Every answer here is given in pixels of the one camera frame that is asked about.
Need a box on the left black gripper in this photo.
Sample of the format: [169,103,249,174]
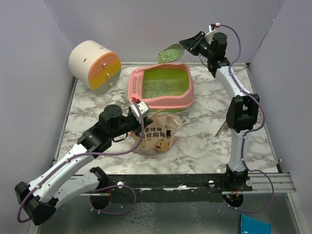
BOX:
[110,113,154,139]

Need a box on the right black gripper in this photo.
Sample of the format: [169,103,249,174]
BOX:
[179,32,214,60]

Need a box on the grey metal litter scoop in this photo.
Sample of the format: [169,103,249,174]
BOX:
[156,43,184,64]

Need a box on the orange cat litter bag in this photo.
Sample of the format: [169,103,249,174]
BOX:
[133,109,186,155]

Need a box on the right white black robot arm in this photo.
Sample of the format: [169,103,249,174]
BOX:
[179,32,259,191]

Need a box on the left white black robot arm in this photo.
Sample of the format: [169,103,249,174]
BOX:
[15,100,152,226]

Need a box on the pink and green litter box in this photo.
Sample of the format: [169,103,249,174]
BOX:
[128,63,195,112]

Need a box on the cream cylindrical cat house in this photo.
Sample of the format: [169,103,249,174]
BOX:
[68,40,121,96]

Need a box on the blue plastic object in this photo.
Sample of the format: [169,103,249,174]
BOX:
[240,214,272,234]

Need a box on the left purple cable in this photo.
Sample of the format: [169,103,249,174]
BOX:
[17,97,144,224]

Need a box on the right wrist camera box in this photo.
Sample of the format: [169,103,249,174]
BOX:
[205,22,220,41]

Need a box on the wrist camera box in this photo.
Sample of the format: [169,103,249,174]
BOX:
[130,97,151,123]
[205,22,220,41]

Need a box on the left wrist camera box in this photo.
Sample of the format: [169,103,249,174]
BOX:
[130,97,151,123]

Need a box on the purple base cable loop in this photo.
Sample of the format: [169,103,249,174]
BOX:
[89,184,137,215]

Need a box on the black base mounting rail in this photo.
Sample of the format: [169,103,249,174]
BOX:
[80,168,254,203]

